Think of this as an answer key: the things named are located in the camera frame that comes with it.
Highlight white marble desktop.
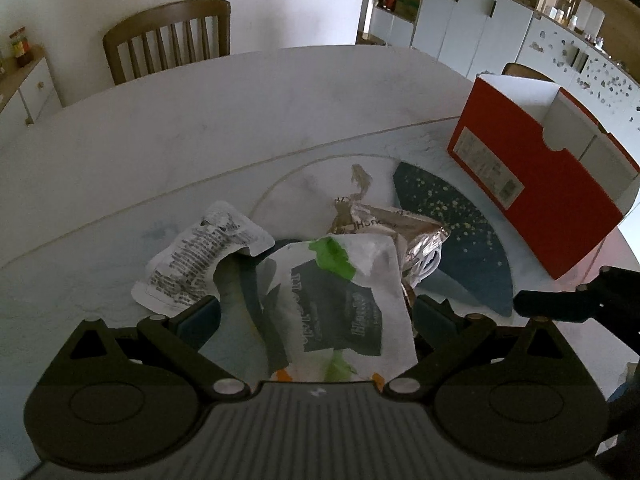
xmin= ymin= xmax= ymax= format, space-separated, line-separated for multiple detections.
xmin=0 ymin=45 xmax=640 ymax=411

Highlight white sideboard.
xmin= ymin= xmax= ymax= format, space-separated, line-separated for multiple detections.
xmin=0 ymin=45 xmax=63 ymax=128

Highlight person's blue pants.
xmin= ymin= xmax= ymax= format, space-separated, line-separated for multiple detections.
xmin=607 ymin=360 xmax=640 ymax=403

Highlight white usb cable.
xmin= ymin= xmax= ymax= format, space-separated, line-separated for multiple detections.
xmin=402 ymin=245 xmax=445 ymax=286

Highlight white wrapper black text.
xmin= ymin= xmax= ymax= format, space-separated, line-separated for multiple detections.
xmin=131 ymin=201 xmax=275 ymax=317

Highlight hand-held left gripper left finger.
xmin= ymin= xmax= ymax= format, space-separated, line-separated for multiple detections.
xmin=70 ymin=296 xmax=251 ymax=401

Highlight jar with red lid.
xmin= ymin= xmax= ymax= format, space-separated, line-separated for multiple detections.
xmin=9 ymin=27 xmax=31 ymax=67

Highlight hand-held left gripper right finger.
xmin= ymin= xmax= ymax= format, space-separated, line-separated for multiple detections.
xmin=382 ymin=294 xmax=571 ymax=401

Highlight white wall cabinet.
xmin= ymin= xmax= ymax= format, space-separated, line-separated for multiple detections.
xmin=367 ymin=0 xmax=640 ymax=153

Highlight red shoe box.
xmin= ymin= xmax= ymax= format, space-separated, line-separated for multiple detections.
xmin=446 ymin=74 xmax=640 ymax=281

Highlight wooden chair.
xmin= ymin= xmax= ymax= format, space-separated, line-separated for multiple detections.
xmin=102 ymin=0 xmax=232 ymax=86
xmin=501 ymin=62 xmax=556 ymax=83

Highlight silver foil wrapper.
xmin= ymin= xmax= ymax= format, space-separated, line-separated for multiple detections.
xmin=327 ymin=195 xmax=452 ymax=306

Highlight white plastic bag green print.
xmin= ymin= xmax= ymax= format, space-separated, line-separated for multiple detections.
xmin=257 ymin=235 xmax=418 ymax=383

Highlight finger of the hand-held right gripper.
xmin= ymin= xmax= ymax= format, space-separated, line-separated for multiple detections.
xmin=514 ymin=285 xmax=606 ymax=322

